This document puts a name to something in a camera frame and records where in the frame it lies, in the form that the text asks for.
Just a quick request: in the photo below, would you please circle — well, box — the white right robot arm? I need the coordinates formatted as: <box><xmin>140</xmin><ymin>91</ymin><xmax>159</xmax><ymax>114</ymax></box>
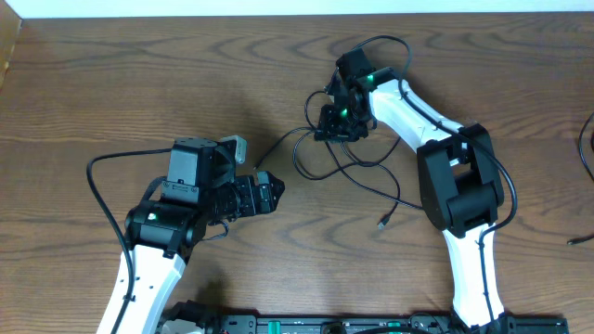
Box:
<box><xmin>315</xmin><ymin>47</ymin><xmax>504</xmax><ymax>329</ymax></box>

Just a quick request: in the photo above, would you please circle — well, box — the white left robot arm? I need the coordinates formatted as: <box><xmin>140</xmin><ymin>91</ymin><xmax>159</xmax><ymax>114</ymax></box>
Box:
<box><xmin>97</xmin><ymin>135</ymin><xmax>285</xmax><ymax>333</ymax></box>

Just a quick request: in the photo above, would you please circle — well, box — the brown cardboard panel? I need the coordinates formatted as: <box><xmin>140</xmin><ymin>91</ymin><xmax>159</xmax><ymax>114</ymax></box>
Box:
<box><xmin>0</xmin><ymin>0</ymin><xmax>22</xmax><ymax>86</ymax></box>

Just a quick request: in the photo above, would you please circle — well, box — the black left camera cable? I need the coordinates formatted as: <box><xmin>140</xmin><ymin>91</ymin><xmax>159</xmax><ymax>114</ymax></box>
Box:
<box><xmin>85</xmin><ymin>148</ymin><xmax>175</xmax><ymax>334</ymax></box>

